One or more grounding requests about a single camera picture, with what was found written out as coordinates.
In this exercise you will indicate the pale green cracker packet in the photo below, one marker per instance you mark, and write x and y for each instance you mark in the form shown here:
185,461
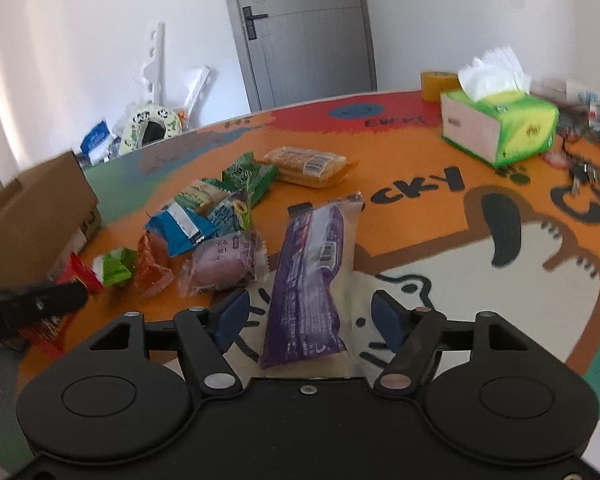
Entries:
202,195

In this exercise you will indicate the short white perforated board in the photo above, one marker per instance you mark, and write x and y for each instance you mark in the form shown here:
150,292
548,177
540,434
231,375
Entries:
196,90

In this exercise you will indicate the small bright green snack packet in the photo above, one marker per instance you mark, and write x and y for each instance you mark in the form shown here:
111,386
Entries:
116,266

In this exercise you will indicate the orange snack packet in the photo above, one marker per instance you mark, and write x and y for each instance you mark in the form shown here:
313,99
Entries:
152,267

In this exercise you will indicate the long purple snack packet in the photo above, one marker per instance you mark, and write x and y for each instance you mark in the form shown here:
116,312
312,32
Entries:
305,290

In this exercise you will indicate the brown cardboard box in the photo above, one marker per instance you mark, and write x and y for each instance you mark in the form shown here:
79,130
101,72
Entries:
35,210

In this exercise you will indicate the teal and purple snack packet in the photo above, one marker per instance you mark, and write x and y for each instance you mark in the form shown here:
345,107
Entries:
230,215

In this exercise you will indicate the blue snack packet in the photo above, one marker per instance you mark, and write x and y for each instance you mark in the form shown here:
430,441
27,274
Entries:
180,227

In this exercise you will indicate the yellow biscuit packet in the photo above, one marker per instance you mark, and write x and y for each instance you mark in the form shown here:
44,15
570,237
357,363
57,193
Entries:
305,165

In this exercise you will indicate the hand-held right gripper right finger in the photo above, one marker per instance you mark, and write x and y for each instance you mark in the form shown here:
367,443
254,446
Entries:
386,321

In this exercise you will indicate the pink round bun packet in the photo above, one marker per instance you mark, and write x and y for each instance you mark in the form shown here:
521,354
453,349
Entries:
225,265

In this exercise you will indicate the cartoon printed table mat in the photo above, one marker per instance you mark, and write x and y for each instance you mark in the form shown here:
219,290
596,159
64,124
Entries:
430,220

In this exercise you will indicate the blue plastic bag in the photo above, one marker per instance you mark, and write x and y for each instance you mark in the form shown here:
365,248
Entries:
97,142

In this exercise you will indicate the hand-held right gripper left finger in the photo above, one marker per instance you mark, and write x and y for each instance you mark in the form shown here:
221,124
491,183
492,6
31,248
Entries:
232,317

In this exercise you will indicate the long white perforated board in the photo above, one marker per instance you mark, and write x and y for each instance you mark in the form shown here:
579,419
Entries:
150,65

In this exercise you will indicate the dark green snack packet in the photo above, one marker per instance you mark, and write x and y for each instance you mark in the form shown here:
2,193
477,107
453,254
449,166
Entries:
247,175

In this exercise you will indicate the green tissue box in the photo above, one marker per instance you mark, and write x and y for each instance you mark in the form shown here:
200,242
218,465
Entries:
505,120

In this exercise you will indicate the red snack packet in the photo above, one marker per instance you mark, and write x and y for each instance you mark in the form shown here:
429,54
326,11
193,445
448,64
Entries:
82,272

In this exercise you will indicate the yellow tape roll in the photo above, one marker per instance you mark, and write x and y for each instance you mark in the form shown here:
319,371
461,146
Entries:
437,85

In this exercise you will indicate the grey door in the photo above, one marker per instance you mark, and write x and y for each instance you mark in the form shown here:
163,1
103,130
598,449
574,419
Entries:
305,35

